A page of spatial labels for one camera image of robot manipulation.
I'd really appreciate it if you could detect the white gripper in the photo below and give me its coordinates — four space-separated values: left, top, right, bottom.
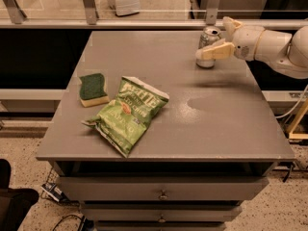
195 16 265 61

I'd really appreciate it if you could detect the silver green 7up can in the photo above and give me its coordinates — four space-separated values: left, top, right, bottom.
196 26 221 68

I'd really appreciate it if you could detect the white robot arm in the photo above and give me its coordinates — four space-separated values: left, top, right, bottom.
195 16 308 79

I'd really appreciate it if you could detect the green jalapeno chip bag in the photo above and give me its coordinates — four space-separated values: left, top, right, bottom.
83 76 169 158

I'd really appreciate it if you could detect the grey drawer cabinet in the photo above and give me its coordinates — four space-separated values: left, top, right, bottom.
38 31 294 231

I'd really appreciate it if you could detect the yellow wooden stand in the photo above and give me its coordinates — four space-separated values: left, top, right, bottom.
286 99 308 140

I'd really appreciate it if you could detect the green yellow sponge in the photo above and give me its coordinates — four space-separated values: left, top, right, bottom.
79 73 110 107

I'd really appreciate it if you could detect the top drawer with knob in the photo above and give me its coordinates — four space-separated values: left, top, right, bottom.
57 176 269 201

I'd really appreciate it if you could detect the drawer with knob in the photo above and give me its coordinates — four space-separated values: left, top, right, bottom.
57 176 269 201
81 204 242 222

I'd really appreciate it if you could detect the power strip on floor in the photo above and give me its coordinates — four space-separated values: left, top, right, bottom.
41 183 64 202

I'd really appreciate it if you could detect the black chair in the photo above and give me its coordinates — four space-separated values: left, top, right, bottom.
0 159 39 231

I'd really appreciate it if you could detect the metal railing frame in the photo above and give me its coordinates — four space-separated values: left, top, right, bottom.
0 0 308 30

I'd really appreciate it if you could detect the black floor cable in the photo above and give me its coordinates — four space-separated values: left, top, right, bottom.
51 213 88 231

